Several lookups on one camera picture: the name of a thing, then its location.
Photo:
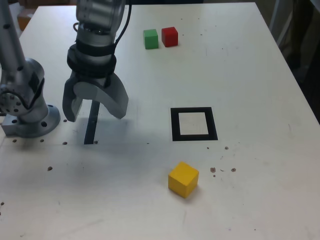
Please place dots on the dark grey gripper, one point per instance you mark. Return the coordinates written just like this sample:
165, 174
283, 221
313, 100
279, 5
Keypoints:
92, 79

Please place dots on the yellow cube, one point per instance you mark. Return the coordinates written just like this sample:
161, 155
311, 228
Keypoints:
182, 180

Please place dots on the black tape square outline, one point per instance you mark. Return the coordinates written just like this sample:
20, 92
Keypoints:
175, 125

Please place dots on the black tape strip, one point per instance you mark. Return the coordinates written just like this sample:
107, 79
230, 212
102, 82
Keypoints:
90, 130

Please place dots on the green cube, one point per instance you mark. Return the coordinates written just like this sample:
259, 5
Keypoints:
151, 39

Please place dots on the red cube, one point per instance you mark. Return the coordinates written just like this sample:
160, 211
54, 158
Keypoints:
170, 37

